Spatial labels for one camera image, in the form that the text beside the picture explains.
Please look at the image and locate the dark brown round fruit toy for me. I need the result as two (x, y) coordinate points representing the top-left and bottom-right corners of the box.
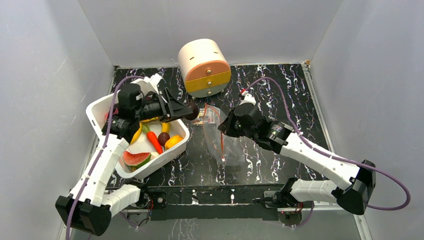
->
(184, 102), (199, 121)

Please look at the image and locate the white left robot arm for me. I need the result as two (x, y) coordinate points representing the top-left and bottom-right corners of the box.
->
(55, 79), (196, 237)

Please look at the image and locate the pack of coloured markers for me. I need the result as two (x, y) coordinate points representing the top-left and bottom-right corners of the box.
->
(191, 106), (221, 126)

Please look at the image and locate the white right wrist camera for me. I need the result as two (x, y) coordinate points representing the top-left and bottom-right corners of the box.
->
(239, 89), (257, 106)

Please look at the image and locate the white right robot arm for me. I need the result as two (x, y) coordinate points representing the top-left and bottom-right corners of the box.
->
(218, 103), (376, 215)

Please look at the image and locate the round pastel drawer cabinet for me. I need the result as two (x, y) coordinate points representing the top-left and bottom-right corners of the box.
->
(177, 38), (231, 98)

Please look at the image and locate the watermelon slice toy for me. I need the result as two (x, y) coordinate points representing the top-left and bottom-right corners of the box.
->
(122, 151), (152, 169)

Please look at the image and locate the white plastic food bin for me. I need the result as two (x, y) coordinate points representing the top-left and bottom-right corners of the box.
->
(86, 94), (190, 180)

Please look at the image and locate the yellow bell pepper toy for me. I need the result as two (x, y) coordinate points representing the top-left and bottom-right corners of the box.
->
(164, 135), (183, 150)

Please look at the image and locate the yellow banana toy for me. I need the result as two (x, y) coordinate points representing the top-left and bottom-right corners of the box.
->
(129, 121), (143, 145)
(161, 122), (171, 133)

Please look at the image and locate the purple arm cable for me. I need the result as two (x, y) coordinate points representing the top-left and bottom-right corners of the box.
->
(65, 75), (146, 240)
(246, 77), (412, 212)

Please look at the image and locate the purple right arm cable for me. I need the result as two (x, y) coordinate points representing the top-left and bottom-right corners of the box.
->
(246, 77), (412, 212)

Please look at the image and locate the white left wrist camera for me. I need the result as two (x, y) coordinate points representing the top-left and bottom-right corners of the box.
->
(132, 73), (163, 97)

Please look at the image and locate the orange carrot toy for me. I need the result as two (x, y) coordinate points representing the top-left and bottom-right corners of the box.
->
(142, 123), (163, 155)

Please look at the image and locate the black base frame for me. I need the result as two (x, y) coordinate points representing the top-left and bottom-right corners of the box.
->
(109, 183), (332, 222)

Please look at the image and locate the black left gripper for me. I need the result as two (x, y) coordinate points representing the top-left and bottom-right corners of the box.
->
(134, 88), (192, 123)

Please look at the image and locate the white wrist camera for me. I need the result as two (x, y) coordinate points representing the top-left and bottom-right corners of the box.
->
(239, 89), (257, 106)
(132, 73), (163, 97)

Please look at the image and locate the clear orange-zip bag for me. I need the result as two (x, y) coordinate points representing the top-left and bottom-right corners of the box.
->
(202, 104), (245, 167)

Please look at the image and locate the dark red beet toy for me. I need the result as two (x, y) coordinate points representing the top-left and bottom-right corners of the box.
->
(157, 132), (171, 147)

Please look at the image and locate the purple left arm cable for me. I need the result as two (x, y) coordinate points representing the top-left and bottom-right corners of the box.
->
(65, 75), (146, 240)

